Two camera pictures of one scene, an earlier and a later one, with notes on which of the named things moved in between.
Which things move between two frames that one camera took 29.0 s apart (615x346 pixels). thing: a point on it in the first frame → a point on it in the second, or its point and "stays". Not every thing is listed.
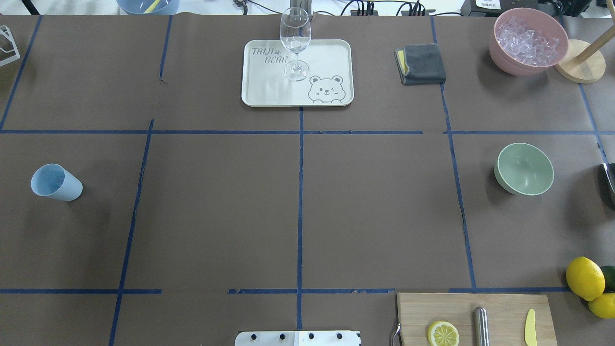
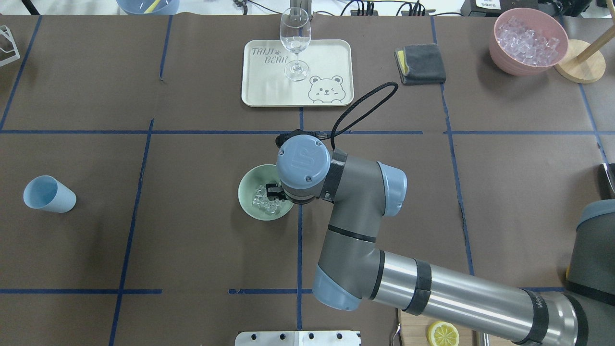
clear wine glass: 295,27 stays
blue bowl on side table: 149,7 stays
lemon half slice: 443,333 stays
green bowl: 522,169 → 252,193
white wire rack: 5,30 stays
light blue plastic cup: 53,180 → 46,192
